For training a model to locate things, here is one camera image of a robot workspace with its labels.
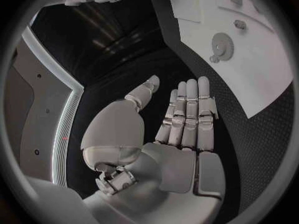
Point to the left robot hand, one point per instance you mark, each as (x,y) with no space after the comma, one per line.
(172,168)

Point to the white task board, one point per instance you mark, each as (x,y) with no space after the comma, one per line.
(257,69)

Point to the small grey gear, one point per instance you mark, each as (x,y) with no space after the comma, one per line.
(214,58)

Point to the large grey gear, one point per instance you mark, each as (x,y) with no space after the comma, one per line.
(224,44)

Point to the grey peg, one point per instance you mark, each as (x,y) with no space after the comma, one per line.
(240,24)

